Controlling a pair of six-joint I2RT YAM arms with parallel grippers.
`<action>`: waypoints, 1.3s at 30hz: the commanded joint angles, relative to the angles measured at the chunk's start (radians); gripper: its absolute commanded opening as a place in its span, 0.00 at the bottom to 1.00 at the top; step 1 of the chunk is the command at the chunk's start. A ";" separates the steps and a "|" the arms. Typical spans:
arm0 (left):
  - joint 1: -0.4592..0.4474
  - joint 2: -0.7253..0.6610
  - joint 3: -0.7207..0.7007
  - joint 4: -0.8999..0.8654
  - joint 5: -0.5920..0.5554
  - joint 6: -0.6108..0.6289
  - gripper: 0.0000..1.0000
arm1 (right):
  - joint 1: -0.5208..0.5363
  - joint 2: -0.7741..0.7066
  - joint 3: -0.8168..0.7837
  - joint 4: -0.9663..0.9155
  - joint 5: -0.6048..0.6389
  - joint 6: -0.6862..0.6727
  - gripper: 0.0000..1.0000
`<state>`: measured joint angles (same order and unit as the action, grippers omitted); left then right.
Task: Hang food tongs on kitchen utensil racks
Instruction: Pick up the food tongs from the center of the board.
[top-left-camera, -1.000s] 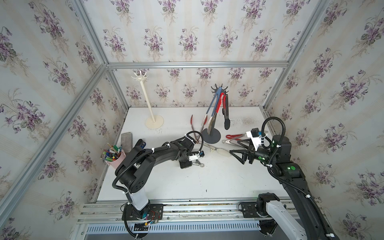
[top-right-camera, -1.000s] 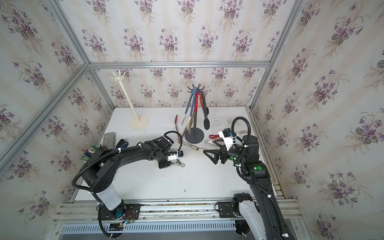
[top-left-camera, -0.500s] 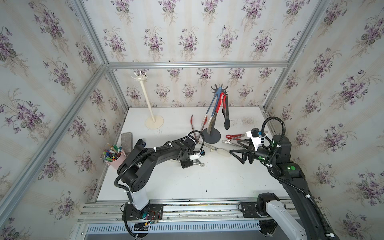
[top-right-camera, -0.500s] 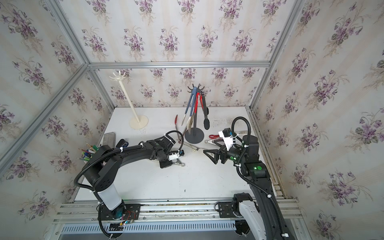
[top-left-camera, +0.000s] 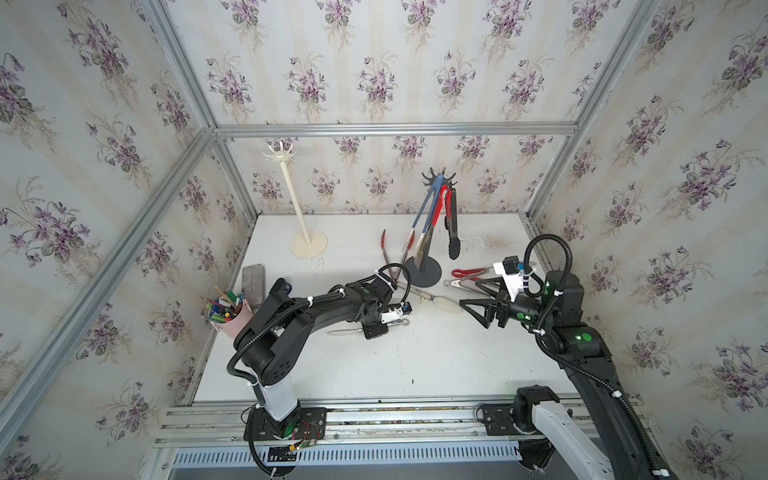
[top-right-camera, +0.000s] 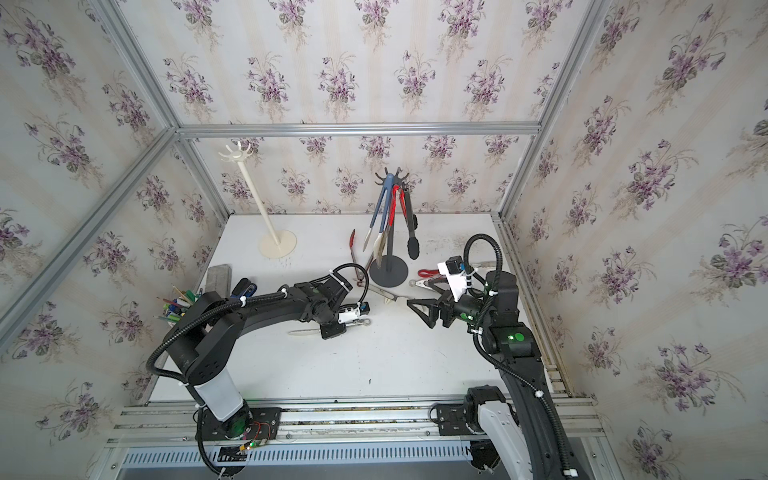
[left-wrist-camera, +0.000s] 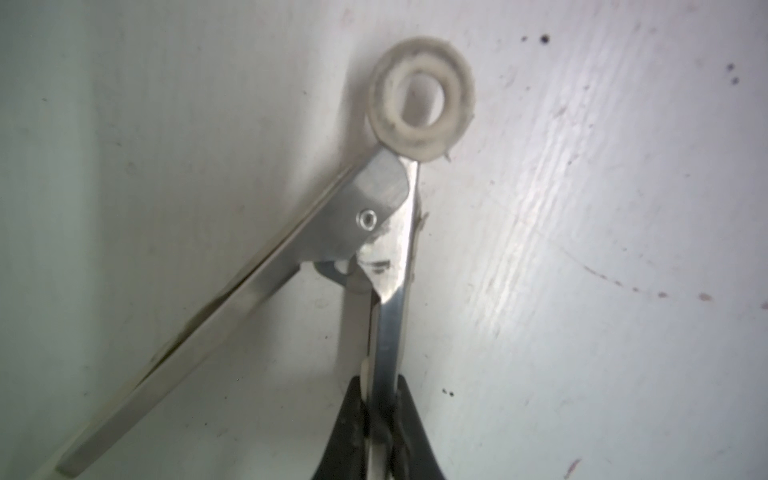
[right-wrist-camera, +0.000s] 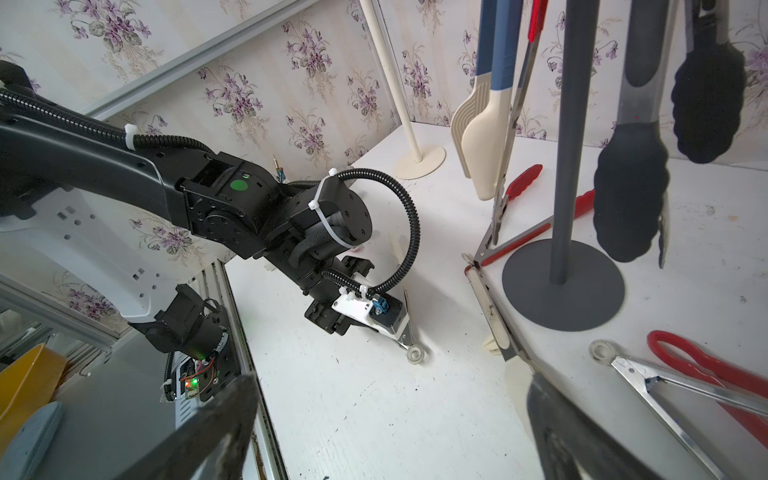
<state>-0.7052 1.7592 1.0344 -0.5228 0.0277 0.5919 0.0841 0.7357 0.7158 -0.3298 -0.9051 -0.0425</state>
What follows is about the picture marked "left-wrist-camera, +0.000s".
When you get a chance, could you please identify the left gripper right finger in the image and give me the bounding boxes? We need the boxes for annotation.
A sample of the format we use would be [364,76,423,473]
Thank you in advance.
[389,375,446,480]

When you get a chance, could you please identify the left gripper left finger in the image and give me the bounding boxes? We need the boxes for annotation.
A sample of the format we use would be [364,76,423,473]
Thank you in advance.
[311,376,368,480]

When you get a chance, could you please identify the cream steel tongs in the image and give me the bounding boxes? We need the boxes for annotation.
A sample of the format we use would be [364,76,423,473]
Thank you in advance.
[36,36,476,479]

